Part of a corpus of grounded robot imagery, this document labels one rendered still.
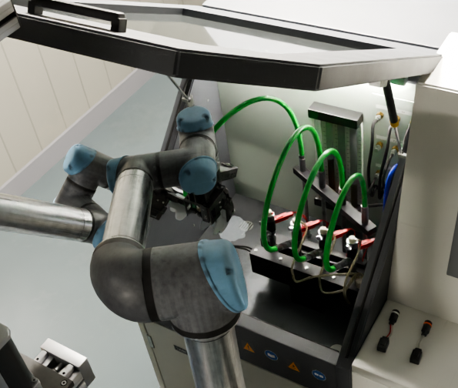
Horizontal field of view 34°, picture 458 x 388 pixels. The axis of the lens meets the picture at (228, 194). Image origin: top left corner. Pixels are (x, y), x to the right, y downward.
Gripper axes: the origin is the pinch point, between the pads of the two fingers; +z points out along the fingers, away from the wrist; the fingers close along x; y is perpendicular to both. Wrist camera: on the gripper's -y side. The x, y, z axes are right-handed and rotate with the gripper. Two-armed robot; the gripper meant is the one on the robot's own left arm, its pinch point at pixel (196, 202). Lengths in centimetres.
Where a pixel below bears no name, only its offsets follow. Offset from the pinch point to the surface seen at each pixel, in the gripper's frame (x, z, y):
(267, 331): 19.8, 26.0, 18.3
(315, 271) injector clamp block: 11.4, 35.6, 1.0
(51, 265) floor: -149, 33, 96
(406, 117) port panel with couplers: 11, 33, -46
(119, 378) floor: -75, 53, 100
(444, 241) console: 39, 40, -26
